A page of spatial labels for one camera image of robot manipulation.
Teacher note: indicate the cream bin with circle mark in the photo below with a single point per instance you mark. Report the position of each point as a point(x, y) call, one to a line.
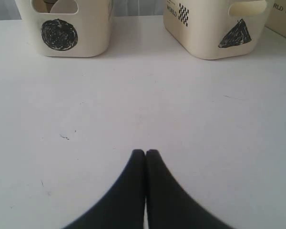
point(68, 28)

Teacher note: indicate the cream bin with triangle mark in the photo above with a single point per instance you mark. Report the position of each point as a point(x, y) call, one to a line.
point(215, 29)

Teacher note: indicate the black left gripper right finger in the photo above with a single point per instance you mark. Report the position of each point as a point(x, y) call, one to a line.
point(168, 205)

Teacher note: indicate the cream bin with square mark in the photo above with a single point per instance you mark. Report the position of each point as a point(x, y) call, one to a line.
point(277, 18)

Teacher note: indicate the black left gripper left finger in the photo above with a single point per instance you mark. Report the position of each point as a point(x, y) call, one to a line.
point(123, 205)

